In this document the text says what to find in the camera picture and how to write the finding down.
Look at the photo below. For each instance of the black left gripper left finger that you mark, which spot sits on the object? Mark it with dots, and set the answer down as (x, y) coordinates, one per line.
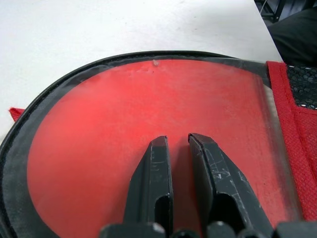
(156, 178)

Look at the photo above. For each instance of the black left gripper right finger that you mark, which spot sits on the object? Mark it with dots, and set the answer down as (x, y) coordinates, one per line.
(223, 178)

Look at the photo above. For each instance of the red table tennis paddle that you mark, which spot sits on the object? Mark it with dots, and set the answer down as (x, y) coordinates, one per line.
(99, 124)

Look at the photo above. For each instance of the black and red paddle case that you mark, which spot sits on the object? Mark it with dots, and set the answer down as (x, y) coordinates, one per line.
(305, 138)

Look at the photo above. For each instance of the dark fabric bundle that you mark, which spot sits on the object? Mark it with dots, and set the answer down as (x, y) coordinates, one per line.
(297, 37)

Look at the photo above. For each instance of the dark metal frame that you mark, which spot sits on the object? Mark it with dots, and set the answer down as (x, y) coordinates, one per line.
(277, 6)

